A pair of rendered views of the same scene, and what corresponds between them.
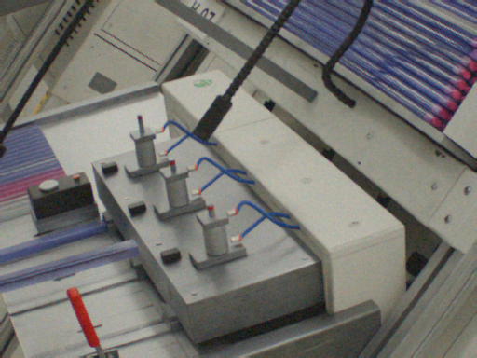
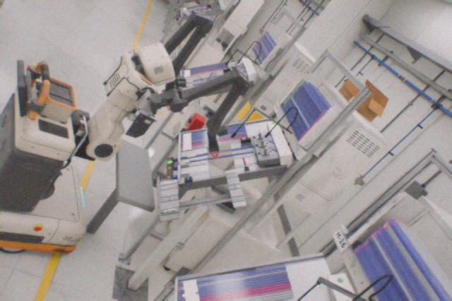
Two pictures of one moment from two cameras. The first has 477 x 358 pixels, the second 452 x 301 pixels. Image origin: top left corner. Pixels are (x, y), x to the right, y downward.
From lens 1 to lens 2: 164 cm
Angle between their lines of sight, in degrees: 16
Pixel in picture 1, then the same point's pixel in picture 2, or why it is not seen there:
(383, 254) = (288, 157)
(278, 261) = (273, 156)
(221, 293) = (264, 160)
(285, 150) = (280, 138)
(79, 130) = (251, 126)
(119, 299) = (251, 158)
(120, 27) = (268, 95)
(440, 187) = (297, 150)
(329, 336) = (279, 168)
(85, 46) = (259, 98)
